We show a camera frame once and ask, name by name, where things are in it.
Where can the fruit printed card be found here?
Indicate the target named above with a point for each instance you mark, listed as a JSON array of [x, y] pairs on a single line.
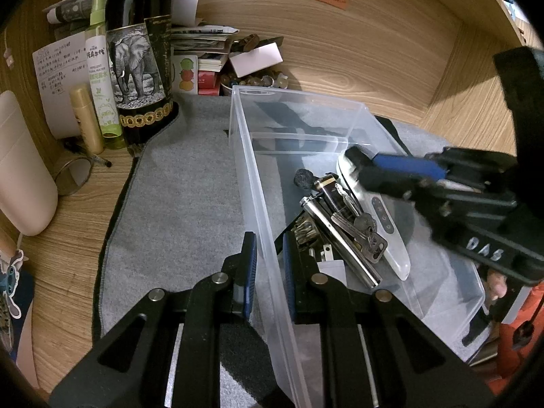
[[186, 74]]

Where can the small red box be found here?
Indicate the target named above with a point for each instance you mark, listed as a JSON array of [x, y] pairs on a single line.
[[209, 83]]

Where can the white handwritten note paper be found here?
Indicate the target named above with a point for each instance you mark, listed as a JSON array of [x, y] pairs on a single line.
[[53, 72]]

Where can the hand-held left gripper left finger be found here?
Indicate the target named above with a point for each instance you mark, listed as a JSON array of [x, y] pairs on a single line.
[[250, 272]]

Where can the blue cartoon sticker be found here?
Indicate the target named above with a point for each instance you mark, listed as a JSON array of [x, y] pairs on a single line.
[[8, 280]]

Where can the clear plastic storage box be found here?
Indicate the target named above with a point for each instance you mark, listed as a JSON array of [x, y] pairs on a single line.
[[255, 187]]

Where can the person's right hand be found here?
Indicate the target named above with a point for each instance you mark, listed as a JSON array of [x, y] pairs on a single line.
[[497, 284]]

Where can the small round mirror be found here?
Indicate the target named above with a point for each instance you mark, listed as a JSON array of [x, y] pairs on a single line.
[[72, 177]]

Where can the white plug adapter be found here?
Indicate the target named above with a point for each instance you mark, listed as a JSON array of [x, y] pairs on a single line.
[[333, 270]]

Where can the bunch of metal keys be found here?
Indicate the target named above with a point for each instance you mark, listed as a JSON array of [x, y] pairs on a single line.
[[361, 225]]

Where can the beige cosmetic tube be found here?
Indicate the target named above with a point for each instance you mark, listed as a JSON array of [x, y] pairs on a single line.
[[86, 119]]

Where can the black fuzzy ball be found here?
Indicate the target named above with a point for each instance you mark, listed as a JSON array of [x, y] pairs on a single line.
[[304, 177]]

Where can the beige plastic container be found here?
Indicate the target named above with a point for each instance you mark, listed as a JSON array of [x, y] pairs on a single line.
[[23, 170]]

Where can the green spray bottle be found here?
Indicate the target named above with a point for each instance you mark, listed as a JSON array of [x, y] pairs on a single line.
[[100, 72]]

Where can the bowl of polished stones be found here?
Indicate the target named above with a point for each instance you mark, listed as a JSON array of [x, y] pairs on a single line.
[[250, 80]]

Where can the silver metal tube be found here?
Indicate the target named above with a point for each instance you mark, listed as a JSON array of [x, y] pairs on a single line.
[[340, 242]]

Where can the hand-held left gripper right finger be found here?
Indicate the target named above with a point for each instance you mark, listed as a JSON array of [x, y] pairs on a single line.
[[289, 272]]

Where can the dark elephant label wine bottle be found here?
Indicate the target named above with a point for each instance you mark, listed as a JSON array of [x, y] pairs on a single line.
[[138, 8]]

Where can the white folded paper sheets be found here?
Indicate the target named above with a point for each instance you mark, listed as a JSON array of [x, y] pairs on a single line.
[[187, 2]]

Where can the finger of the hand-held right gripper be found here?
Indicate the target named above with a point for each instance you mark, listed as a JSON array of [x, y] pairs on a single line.
[[382, 180], [408, 165]]

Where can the grey felt mat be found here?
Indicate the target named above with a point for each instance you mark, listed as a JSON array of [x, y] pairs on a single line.
[[182, 221]]

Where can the rolled printed paper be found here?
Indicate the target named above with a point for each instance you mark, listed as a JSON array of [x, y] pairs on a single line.
[[66, 9]]

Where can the white blank card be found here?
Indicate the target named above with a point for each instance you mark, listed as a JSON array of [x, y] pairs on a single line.
[[257, 57]]

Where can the white handheld massager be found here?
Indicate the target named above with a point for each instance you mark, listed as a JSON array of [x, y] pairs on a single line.
[[395, 246]]

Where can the stack of printed papers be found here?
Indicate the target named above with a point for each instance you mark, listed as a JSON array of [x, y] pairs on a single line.
[[199, 36]]

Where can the small brass metal piece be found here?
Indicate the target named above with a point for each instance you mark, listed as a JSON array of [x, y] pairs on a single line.
[[304, 231]]

